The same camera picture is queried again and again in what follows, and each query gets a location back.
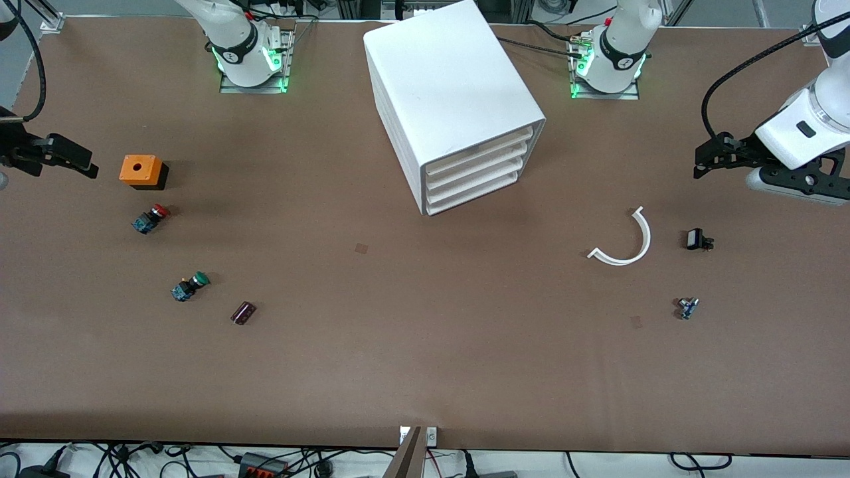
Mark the orange button enclosure box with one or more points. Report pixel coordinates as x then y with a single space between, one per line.
149 174

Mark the white drawer cabinet shell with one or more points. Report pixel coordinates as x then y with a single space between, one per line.
445 73

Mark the maroon cylindrical capacitor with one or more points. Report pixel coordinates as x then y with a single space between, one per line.
243 313

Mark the aluminium frame profile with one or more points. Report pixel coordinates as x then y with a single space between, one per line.
48 16
809 36

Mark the green capped push button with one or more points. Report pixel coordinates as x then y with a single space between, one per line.
189 287

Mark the wooden slat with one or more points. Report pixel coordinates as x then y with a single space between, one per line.
406 461

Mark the white plastic drawer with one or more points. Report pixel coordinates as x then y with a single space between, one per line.
478 166
478 154
478 190
478 178

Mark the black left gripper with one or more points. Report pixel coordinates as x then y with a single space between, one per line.
744 149

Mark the black orange power strip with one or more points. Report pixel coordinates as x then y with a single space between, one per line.
262 466

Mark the small white bracket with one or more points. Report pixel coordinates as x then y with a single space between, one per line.
431 435
404 435

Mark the black power plug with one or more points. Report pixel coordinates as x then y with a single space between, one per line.
40 473

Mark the white curved plastic clip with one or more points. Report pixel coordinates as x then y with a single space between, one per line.
621 261

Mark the small blue potentiometer part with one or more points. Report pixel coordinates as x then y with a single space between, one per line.
687 309

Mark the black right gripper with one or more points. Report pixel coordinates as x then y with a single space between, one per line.
13 145

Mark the red capped push button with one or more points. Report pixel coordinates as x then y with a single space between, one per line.
147 220

